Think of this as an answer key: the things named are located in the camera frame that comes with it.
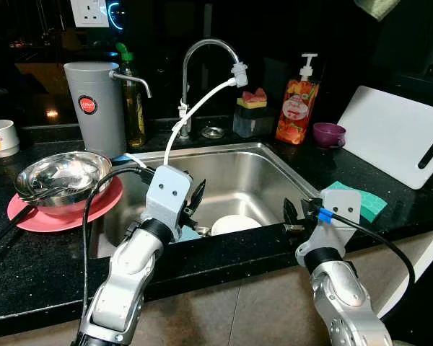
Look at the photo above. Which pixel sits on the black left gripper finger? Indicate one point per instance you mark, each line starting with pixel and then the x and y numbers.
pixel 190 179
pixel 197 198

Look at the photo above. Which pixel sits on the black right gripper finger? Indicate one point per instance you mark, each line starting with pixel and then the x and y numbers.
pixel 291 215
pixel 312 205

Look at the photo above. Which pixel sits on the stainless steel bowl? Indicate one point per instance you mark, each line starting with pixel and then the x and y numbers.
pixel 61 173

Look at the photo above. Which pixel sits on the pink round plate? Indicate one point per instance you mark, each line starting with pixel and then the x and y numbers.
pixel 43 220

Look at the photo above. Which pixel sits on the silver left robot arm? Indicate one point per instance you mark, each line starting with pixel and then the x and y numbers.
pixel 126 281

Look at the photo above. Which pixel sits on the light blue plate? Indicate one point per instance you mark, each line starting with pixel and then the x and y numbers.
pixel 189 233

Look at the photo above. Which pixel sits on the stainless steel sink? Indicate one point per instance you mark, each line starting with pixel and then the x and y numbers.
pixel 238 180

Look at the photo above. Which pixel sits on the white bowl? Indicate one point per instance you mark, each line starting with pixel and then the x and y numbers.
pixel 234 225

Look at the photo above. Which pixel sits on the green wavy sponge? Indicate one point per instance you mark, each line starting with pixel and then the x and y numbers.
pixel 372 203

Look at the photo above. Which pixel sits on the small purple cup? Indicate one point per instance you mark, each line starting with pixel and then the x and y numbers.
pixel 328 135

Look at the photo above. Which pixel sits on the black sponge holder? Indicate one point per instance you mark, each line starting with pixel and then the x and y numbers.
pixel 252 123

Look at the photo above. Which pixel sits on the oil bottle with green cap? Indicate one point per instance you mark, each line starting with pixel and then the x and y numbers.
pixel 133 115

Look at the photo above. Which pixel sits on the orange soap pump bottle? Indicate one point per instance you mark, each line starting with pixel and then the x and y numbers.
pixel 296 112

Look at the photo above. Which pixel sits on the chrome gooseneck faucet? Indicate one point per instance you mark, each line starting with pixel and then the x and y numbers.
pixel 185 79

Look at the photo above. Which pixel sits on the yellow and red sponge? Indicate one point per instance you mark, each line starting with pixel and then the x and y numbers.
pixel 252 99

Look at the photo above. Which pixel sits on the grey water filter canister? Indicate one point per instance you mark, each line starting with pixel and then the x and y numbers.
pixel 94 130

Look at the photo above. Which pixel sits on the white plastic cutting board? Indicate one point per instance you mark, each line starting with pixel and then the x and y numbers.
pixel 393 133

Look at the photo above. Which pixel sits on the white printed mug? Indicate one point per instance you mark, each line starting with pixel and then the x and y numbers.
pixel 1 138

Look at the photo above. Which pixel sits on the green hanging cloth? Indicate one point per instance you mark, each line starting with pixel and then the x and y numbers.
pixel 377 7

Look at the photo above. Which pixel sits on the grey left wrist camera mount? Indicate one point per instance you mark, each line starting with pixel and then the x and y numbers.
pixel 166 194

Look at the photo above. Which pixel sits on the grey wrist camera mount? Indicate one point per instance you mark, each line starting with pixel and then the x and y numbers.
pixel 166 194
pixel 343 209

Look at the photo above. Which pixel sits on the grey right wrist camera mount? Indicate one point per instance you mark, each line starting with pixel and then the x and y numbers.
pixel 343 209

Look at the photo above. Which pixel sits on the white wall socket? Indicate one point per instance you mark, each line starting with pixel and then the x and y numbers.
pixel 89 11

